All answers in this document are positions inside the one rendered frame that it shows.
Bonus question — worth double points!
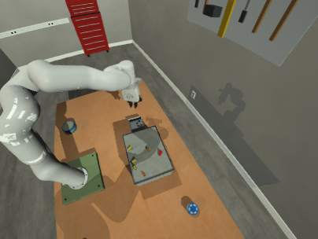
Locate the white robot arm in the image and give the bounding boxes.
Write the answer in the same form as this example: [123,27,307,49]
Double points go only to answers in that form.
[0,60,142,189]

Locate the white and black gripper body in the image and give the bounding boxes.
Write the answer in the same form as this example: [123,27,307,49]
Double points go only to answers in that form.
[121,85,140,102]

